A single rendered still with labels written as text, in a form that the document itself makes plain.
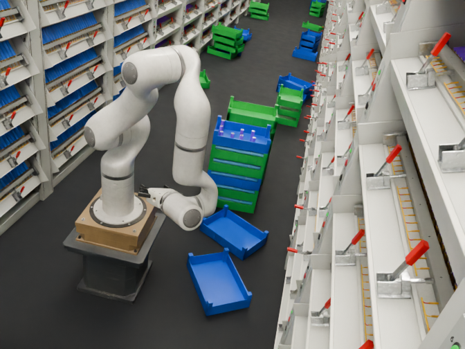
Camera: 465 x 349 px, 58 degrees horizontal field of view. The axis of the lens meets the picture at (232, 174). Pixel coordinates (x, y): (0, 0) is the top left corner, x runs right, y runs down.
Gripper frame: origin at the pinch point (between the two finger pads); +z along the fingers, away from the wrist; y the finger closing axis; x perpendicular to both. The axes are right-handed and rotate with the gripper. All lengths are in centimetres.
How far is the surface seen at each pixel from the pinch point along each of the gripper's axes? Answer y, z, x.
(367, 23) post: 55, -32, 71
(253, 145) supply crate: 69, 38, 14
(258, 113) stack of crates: 96, 76, 29
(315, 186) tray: 69, -12, 7
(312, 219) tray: 56, -26, -3
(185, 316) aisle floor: 22, -1, -55
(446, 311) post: -28, -123, 26
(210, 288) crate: 38, 8, -48
